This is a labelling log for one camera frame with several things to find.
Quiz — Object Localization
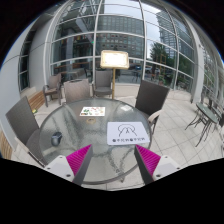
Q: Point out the wooden menu display stand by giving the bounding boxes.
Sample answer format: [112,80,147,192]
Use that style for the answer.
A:
[99,49,130,101]

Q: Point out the grey wicker chair far-left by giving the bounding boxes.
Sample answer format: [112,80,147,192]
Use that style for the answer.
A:
[43,73,62,105]

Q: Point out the colourful menu card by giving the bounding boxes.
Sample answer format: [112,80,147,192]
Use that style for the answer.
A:
[80,107,105,116]

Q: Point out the dark wicker chair right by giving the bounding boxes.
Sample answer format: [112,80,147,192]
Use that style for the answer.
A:
[135,80,169,130]

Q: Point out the grey wicker chair back middle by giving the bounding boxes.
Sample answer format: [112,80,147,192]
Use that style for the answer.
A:
[64,79,90,103]

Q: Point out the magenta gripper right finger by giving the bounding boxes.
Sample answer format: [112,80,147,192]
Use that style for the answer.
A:
[134,145,180,185]

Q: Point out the grey computer mouse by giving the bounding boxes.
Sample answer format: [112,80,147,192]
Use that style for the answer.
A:
[51,132,62,146]

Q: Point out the green metal side table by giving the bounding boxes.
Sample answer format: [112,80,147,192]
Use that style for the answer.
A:
[187,102,218,142]

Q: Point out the grey wicker chair left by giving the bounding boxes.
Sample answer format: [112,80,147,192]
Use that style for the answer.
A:
[6,97,47,167]

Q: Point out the round glass table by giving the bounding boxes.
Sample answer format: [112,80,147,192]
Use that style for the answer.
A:
[39,98,152,185]

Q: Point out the white printed mouse pad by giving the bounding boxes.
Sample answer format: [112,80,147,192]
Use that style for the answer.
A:
[107,122,150,145]

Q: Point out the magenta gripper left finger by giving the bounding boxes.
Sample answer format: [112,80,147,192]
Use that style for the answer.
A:
[44,145,93,186]

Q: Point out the wooden bench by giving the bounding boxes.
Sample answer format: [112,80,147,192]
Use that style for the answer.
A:
[20,89,45,110]

